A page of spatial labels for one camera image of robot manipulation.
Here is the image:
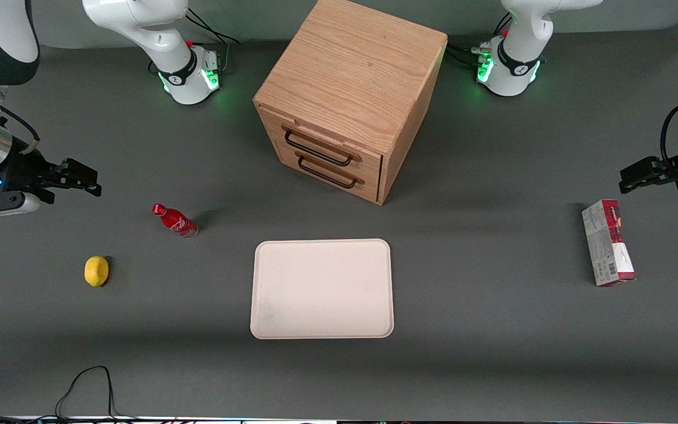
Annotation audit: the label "black right arm base cables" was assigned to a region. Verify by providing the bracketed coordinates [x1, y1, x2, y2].
[186, 7, 240, 77]

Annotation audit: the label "black arm base cables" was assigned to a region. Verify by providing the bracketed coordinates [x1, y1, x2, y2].
[186, 7, 240, 77]
[445, 13, 513, 68]

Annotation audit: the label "black left arm base cables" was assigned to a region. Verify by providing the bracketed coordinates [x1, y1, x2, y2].
[445, 13, 513, 68]

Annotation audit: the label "red plaid cardboard box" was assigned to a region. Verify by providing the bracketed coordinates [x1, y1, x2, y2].
[581, 199, 637, 287]

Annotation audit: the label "beige rectangular tray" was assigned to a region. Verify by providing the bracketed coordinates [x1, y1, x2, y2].
[250, 238, 394, 340]

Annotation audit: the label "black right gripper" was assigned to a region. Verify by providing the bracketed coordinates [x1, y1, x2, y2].
[0, 152, 103, 206]

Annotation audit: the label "red cola bottle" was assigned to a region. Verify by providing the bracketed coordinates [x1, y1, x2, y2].
[151, 203, 199, 239]

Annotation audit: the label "yellow lemon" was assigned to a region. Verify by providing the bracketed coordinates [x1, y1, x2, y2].
[84, 256, 109, 288]

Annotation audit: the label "black wire drawer handle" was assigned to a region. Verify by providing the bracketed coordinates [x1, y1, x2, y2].
[284, 128, 355, 167]
[296, 152, 359, 190]

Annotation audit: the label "wooden drawer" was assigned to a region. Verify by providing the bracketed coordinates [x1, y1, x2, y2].
[270, 132, 383, 204]
[258, 105, 384, 180]

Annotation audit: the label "oak wooden drawer cabinet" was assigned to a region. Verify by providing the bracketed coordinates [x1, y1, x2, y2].
[252, 0, 448, 206]

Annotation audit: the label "black looped cable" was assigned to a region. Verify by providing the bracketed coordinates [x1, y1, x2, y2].
[0, 365, 139, 424]

